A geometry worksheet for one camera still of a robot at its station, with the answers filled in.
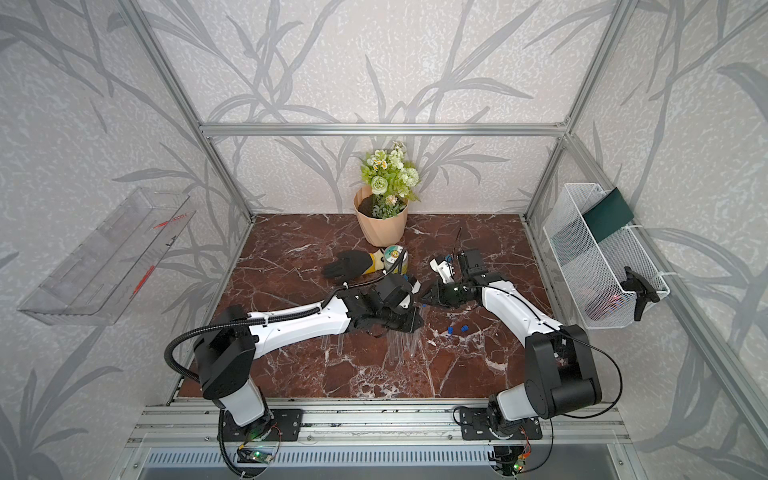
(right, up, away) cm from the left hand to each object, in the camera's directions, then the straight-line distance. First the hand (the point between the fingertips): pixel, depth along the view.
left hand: (425, 326), depth 79 cm
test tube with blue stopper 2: (-8, -7, +8) cm, 13 cm away
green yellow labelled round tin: (-6, +15, +21) cm, 27 cm away
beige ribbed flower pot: (-15, +26, +23) cm, 38 cm away
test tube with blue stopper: (-24, -7, +8) cm, 27 cm away
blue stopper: (+8, -4, +11) cm, 14 cm away
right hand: (-1, +7, +5) cm, 9 cm away
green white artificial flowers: (-9, +42, +15) cm, 45 cm away
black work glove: (-25, +15, +23) cm, 37 cm away
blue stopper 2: (+13, -4, +11) cm, 17 cm away
